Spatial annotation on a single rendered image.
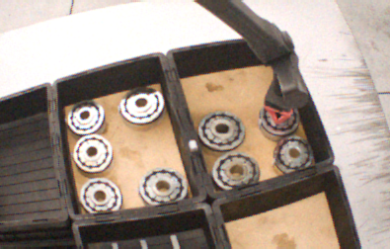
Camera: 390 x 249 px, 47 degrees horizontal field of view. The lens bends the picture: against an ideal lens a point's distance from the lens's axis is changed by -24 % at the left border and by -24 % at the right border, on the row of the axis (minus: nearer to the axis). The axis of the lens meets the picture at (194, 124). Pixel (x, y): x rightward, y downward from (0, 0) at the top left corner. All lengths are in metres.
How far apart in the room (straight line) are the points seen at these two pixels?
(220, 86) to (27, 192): 0.58
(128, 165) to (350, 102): 0.70
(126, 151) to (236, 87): 0.31
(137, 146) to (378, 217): 0.70
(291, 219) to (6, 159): 0.75
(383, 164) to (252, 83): 0.49
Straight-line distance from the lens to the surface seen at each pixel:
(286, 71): 1.08
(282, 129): 1.27
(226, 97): 1.35
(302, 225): 1.18
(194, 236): 1.16
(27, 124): 1.38
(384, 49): 2.92
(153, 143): 1.27
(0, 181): 1.31
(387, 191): 1.45
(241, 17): 0.92
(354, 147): 1.49
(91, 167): 1.22
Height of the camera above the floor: 1.89
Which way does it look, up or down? 55 degrees down
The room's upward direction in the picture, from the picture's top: straight up
